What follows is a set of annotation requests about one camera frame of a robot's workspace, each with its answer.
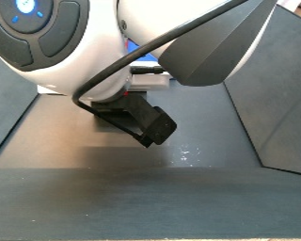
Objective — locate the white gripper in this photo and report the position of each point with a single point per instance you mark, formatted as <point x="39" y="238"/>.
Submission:
<point x="147" y="76"/>

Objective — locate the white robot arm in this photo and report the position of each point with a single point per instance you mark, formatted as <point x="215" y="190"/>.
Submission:
<point x="59" y="42"/>

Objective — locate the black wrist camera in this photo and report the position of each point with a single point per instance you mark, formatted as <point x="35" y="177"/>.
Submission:
<point x="152" y="120"/>

